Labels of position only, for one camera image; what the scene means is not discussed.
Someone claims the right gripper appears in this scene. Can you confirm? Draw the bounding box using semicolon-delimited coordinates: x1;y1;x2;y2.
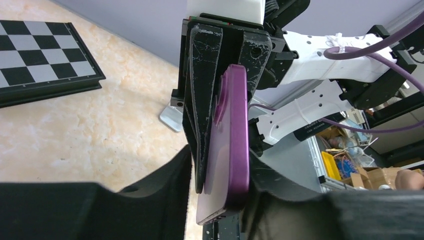
170;13;285;194

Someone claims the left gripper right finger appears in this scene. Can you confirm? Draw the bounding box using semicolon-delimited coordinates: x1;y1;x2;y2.
240;152;424;240

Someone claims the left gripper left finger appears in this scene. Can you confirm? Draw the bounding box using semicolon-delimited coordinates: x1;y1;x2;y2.
0;146;192;240

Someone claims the black phone with purple edge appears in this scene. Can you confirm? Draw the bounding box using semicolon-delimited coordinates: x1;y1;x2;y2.
196;64;250;226

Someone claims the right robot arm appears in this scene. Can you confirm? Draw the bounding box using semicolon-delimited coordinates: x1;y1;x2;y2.
171;0;424;195

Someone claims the white plastic phone holder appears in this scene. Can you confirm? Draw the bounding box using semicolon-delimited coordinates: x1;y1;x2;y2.
159;104;183;133

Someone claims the yellow plastic bin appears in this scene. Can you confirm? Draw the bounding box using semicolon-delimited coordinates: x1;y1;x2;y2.
321;151;342;181

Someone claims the brown cardboard box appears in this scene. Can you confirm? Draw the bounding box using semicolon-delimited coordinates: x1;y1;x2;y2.
341;167;403;190

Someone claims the black grey chessboard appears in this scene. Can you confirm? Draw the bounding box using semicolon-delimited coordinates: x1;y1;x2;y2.
0;20;106;108

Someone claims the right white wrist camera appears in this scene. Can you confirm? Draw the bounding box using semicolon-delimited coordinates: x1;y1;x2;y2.
185;0;266;24

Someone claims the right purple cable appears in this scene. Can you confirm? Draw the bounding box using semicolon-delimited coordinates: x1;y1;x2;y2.
248;11;424;135

